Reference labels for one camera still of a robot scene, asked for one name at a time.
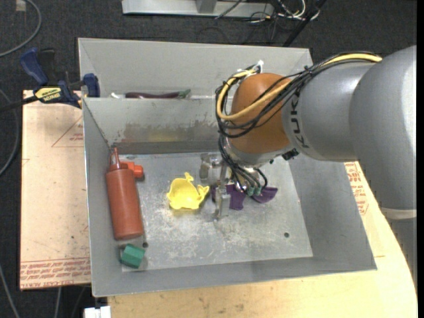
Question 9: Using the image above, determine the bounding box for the grey metal bin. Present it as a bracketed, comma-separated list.
[78, 37, 378, 298]

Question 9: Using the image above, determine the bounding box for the yellow whale-shaped toy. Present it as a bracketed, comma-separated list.
[166, 172, 211, 211]

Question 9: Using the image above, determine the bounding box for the red-brown squeeze bottle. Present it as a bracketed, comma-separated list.
[105, 146, 146, 241]

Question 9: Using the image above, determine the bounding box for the purple plastic toy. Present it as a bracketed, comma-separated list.
[211, 183, 278, 211]

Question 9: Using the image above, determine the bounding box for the green block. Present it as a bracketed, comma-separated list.
[119, 242, 147, 270]

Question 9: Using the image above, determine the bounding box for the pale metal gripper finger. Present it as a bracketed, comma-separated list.
[221, 192, 232, 218]
[212, 193, 224, 223]

